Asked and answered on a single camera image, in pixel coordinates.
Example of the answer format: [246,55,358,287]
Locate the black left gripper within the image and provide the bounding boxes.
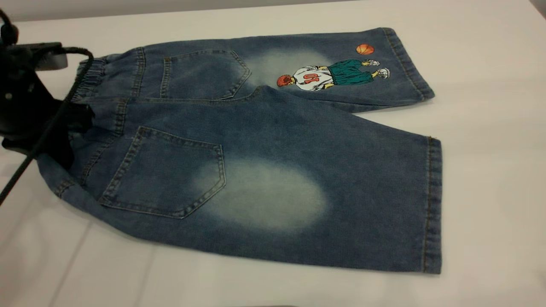
[0,43,96,169]

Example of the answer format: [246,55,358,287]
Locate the blue denim shorts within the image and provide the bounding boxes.
[38,27,442,274]

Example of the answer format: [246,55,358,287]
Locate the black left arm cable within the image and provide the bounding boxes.
[0,46,95,206]

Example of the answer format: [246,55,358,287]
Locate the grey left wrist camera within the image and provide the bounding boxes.
[17,42,69,71]

